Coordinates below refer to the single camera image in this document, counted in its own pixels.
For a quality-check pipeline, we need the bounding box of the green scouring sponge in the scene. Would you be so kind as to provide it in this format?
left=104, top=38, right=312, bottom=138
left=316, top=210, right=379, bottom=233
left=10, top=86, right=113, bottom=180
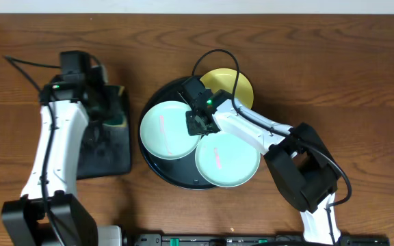
left=107, top=114, right=128, bottom=128

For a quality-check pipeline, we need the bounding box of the mint green plate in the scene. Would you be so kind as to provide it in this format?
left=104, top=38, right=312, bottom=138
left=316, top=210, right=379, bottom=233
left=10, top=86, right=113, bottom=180
left=195, top=133, right=261, bottom=188
left=140, top=100, right=200, bottom=160

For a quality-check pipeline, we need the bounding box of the yellow plate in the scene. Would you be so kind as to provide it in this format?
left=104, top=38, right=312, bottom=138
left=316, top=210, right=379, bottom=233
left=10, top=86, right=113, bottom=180
left=200, top=68, right=254, bottom=109

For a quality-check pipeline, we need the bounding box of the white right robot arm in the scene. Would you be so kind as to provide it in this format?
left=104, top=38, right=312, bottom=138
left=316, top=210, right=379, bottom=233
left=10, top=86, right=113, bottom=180
left=181, top=89, right=347, bottom=245

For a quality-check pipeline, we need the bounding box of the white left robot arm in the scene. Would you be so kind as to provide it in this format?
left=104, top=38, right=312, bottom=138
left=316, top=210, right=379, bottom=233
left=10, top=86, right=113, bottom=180
left=1, top=82, right=122, bottom=245

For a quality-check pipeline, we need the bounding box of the black round tray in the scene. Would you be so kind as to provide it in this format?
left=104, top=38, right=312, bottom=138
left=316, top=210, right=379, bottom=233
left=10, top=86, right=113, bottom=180
left=137, top=77, right=215, bottom=190

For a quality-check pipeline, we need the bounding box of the black rectangular tray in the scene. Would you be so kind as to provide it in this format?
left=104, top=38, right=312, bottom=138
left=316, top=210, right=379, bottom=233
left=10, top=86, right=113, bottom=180
left=77, top=85, right=132, bottom=180

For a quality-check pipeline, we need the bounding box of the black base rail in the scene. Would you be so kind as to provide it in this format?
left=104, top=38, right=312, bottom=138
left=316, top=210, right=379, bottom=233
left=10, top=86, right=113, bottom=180
left=133, top=234, right=391, bottom=246

